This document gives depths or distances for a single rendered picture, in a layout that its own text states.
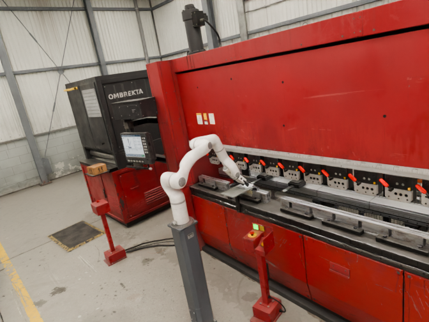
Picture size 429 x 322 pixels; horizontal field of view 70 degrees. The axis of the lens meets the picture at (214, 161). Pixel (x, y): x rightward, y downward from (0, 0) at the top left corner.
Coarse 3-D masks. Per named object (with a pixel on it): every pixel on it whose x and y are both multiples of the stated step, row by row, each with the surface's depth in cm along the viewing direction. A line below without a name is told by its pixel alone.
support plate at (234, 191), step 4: (240, 184) 308; (232, 188) 300; (236, 188) 298; (240, 188) 296; (248, 188) 293; (224, 192) 294; (228, 192) 292; (232, 192) 290; (236, 192) 289; (240, 192) 287; (244, 192) 288; (228, 196) 285; (232, 196) 282; (236, 196) 282
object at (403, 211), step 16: (224, 176) 370; (256, 176) 326; (288, 192) 297; (304, 192) 281; (320, 192) 267; (336, 192) 258; (352, 192) 253; (352, 208) 247; (368, 208) 237; (384, 208) 227; (400, 208) 218; (416, 208) 214; (416, 224) 213
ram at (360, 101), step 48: (336, 48) 191; (384, 48) 170; (192, 96) 324; (240, 96) 269; (288, 96) 230; (336, 96) 200; (384, 96) 178; (240, 144) 288; (288, 144) 243; (336, 144) 210; (384, 144) 186
